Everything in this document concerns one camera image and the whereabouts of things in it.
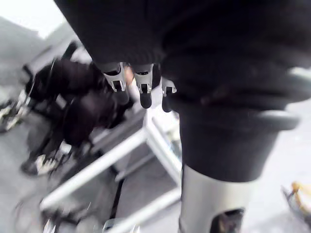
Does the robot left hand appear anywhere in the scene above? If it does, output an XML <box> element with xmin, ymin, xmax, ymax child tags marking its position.
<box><xmin>53</xmin><ymin>0</ymin><xmax>311</xmax><ymax>233</ymax></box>

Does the person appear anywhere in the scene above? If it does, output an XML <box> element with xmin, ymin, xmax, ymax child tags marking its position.
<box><xmin>0</xmin><ymin>41</ymin><xmax>135</xmax><ymax>177</ymax></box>

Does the yellow and white item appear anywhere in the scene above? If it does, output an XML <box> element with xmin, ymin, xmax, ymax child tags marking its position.
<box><xmin>281</xmin><ymin>181</ymin><xmax>311</xmax><ymax>225</ymax></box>

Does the white metal frame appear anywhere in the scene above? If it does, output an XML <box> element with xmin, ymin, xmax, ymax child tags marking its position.
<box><xmin>39</xmin><ymin>84</ymin><xmax>183</xmax><ymax>233</ymax></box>

